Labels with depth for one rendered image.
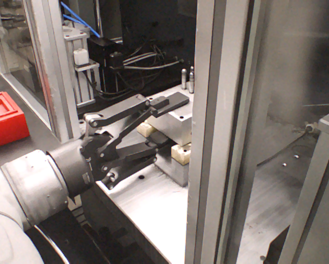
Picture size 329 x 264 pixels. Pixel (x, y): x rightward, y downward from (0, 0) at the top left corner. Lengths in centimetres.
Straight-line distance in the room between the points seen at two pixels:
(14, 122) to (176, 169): 34
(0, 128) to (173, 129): 35
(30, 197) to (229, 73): 29
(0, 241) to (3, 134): 42
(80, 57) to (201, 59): 48
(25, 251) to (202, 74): 21
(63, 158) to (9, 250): 17
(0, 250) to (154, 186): 31
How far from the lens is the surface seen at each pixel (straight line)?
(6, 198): 42
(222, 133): 24
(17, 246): 31
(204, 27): 23
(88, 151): 45
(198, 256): 37
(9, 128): 69
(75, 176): 43
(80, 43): 71
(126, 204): 51
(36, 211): 43
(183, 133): 49
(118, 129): 47
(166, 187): 53
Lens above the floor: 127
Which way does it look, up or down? 33 degrees down
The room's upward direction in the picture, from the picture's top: straight up
